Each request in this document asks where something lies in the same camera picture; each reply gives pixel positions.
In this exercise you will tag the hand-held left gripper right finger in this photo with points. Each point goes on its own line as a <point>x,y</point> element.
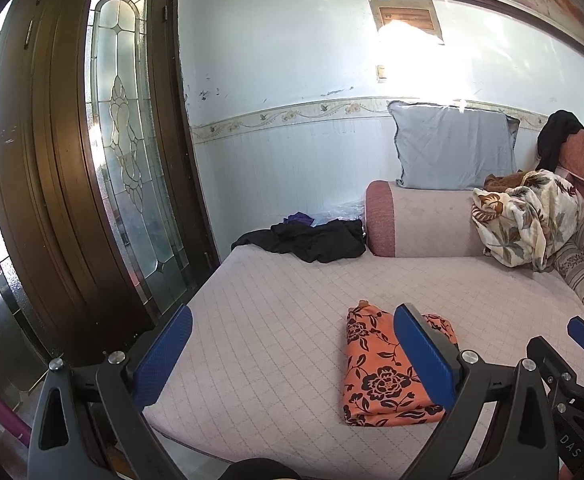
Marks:
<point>422,350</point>

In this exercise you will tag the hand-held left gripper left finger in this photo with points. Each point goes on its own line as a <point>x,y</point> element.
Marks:
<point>164,355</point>

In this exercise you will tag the orange floral shirt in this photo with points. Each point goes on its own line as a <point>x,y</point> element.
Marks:
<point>372,385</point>

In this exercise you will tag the black clothes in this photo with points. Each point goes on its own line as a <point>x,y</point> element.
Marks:
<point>312,242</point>

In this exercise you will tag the pink quilted sofa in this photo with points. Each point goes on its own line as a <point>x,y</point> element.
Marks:
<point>272,320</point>

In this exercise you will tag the pink sofa bolster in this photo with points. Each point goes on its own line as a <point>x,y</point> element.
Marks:
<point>422,220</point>

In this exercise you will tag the cream floral blanket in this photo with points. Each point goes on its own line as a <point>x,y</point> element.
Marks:
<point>527,220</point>

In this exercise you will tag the person's dark clothing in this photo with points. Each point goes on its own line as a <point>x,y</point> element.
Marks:
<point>262,470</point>

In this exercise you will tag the clear plastic bag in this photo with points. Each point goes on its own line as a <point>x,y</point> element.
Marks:
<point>342,212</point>

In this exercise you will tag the brown cloth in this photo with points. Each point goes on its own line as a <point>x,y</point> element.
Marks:
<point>502,182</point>

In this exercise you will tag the purple cloth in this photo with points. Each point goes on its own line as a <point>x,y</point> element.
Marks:
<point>298,219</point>

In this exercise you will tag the black garment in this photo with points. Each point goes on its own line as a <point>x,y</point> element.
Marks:
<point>557,135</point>

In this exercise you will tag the grey pillow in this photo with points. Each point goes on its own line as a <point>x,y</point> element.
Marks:
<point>452,145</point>

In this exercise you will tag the wooden door with stained glass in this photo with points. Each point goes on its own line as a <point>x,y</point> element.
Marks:
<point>47,160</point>

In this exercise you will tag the light switch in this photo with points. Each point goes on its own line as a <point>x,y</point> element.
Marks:
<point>382,73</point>

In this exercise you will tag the wall electrical panel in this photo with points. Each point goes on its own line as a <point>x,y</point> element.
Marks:
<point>402,15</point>

